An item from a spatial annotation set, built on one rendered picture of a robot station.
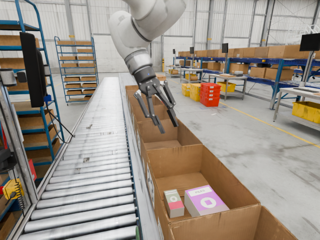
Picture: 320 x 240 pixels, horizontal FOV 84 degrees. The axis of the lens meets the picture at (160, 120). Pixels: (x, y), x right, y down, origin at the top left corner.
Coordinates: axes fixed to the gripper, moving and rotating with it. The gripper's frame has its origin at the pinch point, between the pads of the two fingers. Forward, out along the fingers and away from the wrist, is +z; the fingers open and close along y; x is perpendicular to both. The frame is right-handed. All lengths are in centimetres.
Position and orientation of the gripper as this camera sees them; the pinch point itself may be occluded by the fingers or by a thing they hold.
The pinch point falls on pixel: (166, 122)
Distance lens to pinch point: 65.2
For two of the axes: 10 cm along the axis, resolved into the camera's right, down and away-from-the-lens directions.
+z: 4.2, 9.1, 0.3
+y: -8.5, 4.1, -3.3
